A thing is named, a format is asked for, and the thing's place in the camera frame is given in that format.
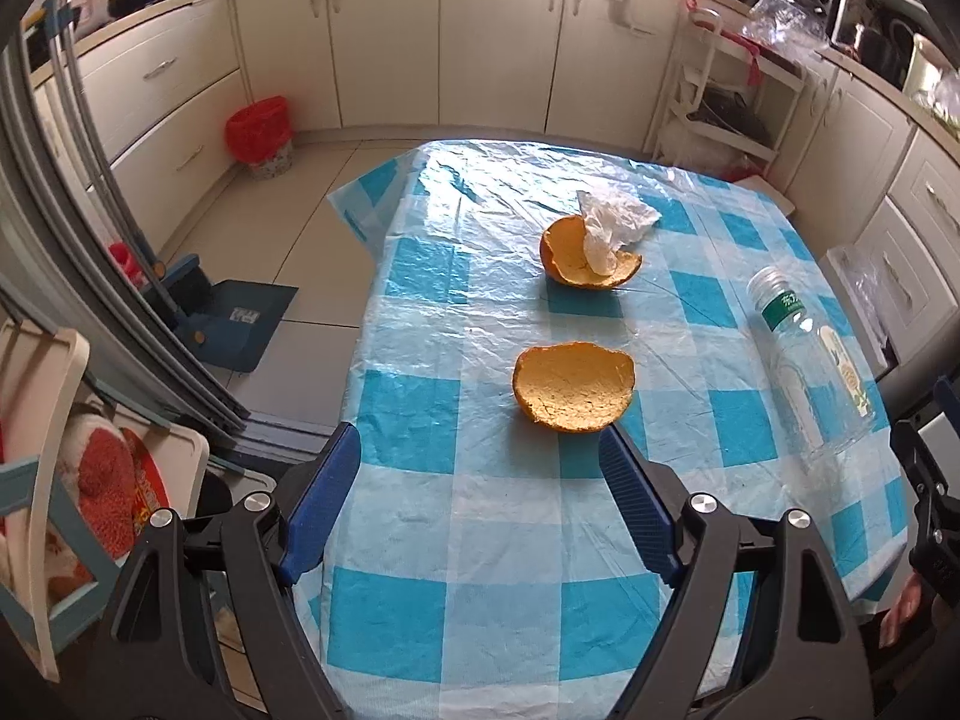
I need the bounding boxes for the red cushion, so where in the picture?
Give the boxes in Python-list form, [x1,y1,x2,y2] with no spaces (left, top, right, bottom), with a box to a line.
[75,426,147,557]

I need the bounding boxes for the blue and cream rack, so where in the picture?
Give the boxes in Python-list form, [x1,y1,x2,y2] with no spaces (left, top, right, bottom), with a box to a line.
[0,315,211,683]

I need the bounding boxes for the white cabinet with doors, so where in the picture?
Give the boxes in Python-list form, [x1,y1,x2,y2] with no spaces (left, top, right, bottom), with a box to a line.
[225,0,676,151]

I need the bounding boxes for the red lined waste bin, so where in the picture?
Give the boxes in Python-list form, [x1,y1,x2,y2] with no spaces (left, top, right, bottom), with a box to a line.
[226,96,293,181]

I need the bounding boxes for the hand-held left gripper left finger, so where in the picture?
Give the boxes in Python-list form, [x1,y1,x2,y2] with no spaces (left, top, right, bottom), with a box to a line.
[82,422,362,720]

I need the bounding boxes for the clear crumpled plastic bag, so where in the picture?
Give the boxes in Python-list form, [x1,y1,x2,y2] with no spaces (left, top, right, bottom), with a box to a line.
[746,0,833,53]

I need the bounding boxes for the blue white checked tablecloth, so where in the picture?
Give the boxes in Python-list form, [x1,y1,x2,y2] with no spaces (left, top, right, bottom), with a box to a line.
[326,136,912,720]

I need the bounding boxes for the person's right hand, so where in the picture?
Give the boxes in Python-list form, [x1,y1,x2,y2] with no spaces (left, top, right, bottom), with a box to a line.
[879,574,925,647]

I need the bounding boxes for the white cabinet with wide drawers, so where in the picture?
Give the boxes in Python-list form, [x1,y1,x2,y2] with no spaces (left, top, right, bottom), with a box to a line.
[71,0,248,188]

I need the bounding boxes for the plastic bags in drawer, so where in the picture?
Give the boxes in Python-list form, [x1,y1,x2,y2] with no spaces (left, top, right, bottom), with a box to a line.
[825,244,893,346]

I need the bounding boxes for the blue dustpan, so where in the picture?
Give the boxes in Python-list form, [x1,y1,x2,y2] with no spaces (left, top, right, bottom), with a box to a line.
[146,255,299,374]

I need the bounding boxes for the bowl-shaped orange peel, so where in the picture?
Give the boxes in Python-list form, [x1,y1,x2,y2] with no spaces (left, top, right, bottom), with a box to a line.
[540,215,644,292]

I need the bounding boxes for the red plastic bottle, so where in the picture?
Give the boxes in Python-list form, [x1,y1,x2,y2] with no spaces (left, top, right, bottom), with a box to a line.
[111,242,147,290]

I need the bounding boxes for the white cabinet with small drawers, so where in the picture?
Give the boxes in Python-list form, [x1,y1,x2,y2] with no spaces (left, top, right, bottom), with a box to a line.
[795,52,960,361]

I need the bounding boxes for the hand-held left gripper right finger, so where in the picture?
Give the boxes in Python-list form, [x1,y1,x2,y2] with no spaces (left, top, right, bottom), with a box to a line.
[600,424,875,720]

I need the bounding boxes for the grey metal frame bundle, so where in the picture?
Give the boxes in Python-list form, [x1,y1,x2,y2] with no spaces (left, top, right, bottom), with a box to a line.
[0,30,252,451]

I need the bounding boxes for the clear plastic bottle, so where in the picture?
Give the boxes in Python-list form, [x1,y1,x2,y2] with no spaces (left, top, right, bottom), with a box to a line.
[746,266,878,466]

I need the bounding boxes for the white tissue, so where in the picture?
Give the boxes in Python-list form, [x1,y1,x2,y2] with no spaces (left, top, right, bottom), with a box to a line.
[576,191,662,275]

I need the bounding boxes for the dark wok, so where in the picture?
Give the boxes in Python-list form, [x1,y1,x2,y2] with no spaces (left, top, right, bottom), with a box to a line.
[686,86,773,147]

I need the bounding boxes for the large half orange peel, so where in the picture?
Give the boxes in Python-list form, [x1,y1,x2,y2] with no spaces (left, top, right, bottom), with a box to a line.
[512,343,637,434]

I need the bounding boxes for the white shelf rack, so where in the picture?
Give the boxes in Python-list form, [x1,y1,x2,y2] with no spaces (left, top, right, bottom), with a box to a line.
[652,7,807,188]

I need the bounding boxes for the small white stool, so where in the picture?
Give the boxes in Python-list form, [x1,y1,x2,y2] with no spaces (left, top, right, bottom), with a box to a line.
[731,172,796,215]

